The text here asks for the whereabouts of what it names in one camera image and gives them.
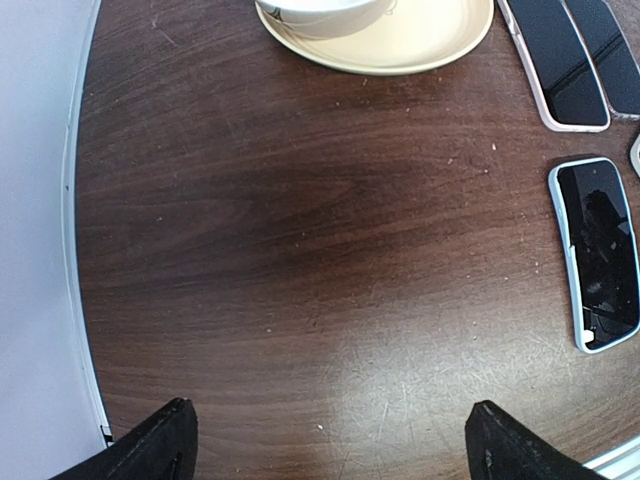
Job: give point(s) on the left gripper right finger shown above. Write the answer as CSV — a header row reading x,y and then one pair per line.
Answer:
x,y
500,447

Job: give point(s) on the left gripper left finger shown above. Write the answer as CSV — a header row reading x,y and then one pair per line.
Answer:
x,y
163,446

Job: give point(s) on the white phone case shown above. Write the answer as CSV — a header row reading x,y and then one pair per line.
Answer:
x,y
634,155

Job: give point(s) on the phone in blue case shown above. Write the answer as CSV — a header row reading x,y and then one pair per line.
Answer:
x,y
600,250

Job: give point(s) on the phone in pink case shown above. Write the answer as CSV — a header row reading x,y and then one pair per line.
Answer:
x,y
567,91

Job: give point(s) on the phone in clear grey case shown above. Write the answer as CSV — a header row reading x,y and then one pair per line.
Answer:
x,y
610,53

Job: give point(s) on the beige saucer plate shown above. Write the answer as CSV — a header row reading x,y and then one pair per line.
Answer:
x,y
412,37

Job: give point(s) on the white ceramic cup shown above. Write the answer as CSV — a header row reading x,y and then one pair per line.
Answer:
x,y
324,19

